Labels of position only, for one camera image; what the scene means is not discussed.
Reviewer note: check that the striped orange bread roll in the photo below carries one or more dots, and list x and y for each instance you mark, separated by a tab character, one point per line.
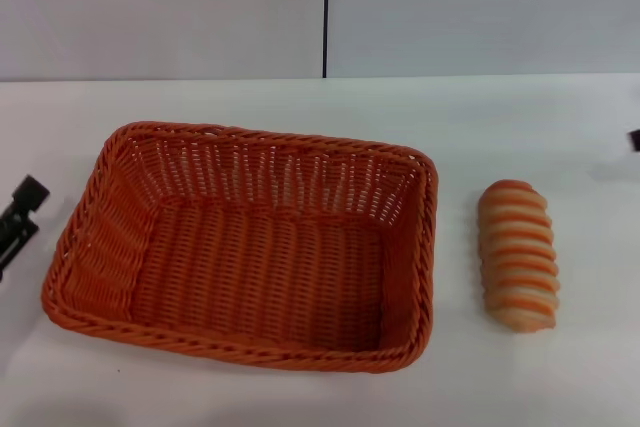
520	257

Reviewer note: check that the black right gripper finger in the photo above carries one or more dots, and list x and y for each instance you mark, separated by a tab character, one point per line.
635	141

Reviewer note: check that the orange woven plastic basket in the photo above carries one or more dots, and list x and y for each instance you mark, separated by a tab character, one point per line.
250	267

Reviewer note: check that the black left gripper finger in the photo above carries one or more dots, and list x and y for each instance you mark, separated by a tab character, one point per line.
27	197

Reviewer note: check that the black vertical wall strip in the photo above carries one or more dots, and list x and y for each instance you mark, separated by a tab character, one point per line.
326	12

